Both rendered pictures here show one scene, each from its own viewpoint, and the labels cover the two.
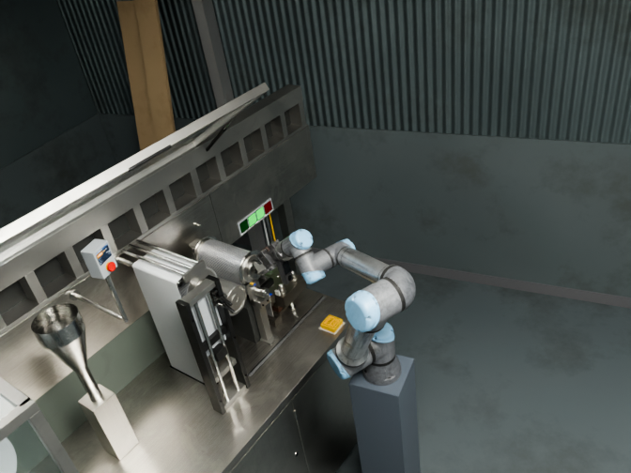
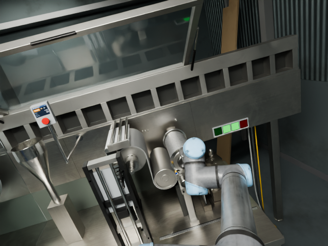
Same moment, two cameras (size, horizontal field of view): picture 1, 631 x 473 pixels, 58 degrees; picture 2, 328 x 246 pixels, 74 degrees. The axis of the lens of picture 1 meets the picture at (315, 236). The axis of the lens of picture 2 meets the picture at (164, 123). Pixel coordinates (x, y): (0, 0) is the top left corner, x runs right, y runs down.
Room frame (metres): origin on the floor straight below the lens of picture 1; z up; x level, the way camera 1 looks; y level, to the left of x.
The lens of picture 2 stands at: (1.16, -0.38, 1.84)
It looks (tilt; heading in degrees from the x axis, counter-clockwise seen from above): 21 degrees down; 46
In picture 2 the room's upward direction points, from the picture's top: 15 degrees counter-clockwise
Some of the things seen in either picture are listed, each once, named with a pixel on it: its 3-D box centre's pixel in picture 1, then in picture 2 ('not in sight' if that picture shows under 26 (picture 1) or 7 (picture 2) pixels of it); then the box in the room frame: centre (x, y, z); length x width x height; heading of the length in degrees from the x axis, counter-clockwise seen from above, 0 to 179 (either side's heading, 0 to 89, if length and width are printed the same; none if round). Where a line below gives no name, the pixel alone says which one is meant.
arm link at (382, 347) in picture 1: (377, 340); not in sight; (1.52, -0.16, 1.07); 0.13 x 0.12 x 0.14; 118
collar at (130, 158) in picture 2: not in sight; (132, 162); (1.64, 0.42, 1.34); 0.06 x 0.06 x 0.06; 50
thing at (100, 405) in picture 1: (94, 393); (56, 198); (1.37, 0.82, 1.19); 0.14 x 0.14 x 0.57
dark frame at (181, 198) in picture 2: (228, 309); (179, 183); (1.92, 0.42, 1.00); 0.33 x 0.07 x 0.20; 50
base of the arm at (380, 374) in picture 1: (380, 361); not in sight; (1.52, -0.17, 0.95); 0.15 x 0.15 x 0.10
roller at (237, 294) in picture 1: (213, 291); (162, 166); (1.84, 0.44, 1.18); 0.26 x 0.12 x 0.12; 50
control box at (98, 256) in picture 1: (101, 259); (43, 114); (1.45, 0.65, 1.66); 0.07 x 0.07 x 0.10; 64
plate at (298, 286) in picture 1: (261, 280); (214, 172); (2.09, 0.28, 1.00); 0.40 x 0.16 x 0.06; 50
